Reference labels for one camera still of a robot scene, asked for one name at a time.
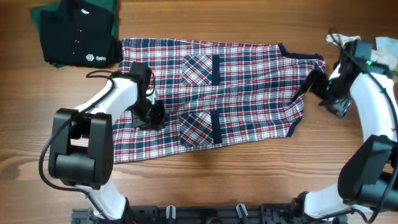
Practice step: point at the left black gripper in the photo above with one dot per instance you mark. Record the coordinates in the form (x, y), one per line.
(157, 120)

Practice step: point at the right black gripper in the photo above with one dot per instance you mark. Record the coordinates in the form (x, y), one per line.
(323, 90)

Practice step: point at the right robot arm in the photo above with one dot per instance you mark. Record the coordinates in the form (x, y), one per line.
(367, 183)

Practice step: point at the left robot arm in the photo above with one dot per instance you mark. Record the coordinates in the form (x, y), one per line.
(79, 155)

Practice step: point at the beige crumpled cloth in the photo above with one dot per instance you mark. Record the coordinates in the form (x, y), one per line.
(340, 39)

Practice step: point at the light blue cloth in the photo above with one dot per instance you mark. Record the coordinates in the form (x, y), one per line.
(386, 52)

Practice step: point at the green folded shirt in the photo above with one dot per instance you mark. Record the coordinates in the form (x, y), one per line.
(115, 18)

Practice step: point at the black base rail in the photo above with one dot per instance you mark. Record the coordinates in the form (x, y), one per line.
(264, 214)

